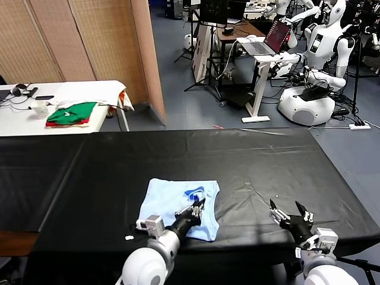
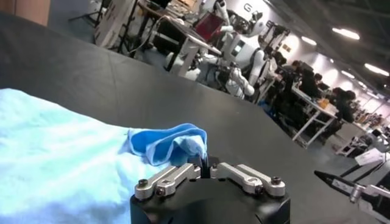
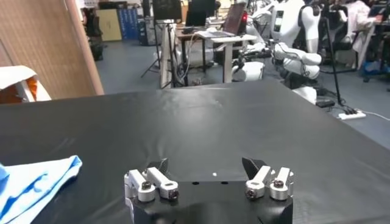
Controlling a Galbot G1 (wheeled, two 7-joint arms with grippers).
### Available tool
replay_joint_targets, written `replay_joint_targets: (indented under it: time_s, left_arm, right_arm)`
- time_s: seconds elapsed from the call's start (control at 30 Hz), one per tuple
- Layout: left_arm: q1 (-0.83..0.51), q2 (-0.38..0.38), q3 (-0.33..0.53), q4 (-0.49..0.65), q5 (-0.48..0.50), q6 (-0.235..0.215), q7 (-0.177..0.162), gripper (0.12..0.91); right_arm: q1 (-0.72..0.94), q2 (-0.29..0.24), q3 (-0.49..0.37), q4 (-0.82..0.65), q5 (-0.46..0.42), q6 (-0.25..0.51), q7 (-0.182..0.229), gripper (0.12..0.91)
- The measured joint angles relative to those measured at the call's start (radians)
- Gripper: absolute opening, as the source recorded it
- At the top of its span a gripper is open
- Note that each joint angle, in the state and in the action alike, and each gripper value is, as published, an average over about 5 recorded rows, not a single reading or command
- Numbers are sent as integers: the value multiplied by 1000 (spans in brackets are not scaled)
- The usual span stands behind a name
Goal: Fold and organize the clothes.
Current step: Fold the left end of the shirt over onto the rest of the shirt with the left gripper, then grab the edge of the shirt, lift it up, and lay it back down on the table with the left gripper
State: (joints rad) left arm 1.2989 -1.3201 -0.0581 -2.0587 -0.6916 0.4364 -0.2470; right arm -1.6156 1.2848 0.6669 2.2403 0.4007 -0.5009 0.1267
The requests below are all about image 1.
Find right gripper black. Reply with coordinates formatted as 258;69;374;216
268;198;318;249

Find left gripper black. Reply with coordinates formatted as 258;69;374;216
170;198;207;239

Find light blue t-shirt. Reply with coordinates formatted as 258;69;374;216
138;178;221;243

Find black stand leg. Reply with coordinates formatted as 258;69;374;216
338;256;378;285

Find white humanoid robot on base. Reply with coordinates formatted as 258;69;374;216
277;0;356;127

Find black table cover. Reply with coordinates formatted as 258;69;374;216
0;127;377;285

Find black flat case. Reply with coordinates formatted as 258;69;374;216
221;90;257;109

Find orange and white garment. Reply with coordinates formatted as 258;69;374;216
107;90;136;117

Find white standing desk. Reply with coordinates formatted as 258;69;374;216
236;37;301;124

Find red folded shirt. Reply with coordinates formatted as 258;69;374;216
46;116;90;126

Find black monitor tripod stand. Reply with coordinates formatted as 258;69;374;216
183;23;224;102

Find cream folded garment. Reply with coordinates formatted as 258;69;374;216
45;122;90;129

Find black light stand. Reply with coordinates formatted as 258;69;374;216
351;16;366;117

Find green folded shirt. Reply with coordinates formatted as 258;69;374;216
47;102;99;125

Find white leaning board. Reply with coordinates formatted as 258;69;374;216
191;23;218;84

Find white cloth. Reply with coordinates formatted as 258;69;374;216
49;80;128;108

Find white round device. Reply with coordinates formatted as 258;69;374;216
183;33;197;50

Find thin black tripod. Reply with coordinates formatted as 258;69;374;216
174;5;200;64

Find laptop with red screen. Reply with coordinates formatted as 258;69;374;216
243;20;293;56

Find white paper cup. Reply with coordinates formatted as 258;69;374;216
31;100;49;120

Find white robot partly seen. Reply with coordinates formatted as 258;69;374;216
362;23;380;71

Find brown wooden desk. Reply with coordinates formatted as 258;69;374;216
214;20;268;90

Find white folding table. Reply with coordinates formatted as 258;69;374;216
0;80;131;138

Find white robot with raised arms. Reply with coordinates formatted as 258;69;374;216
262;0;324;24

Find black monitor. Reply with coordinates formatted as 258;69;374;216
199;0;229;26

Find wooden folding screen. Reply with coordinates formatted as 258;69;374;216
0;0;167;127

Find open dark laptop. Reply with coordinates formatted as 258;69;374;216
227;1;248;24

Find black headphones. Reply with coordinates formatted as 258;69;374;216
11;83;31;96

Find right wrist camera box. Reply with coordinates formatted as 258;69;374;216
294;227;339;259

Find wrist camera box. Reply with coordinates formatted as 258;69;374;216
135;215;166;239
294;227;339;259

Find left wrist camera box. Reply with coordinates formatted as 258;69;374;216
135;215;166;239

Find black headphone cable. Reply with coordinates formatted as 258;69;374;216
0;95;34;112

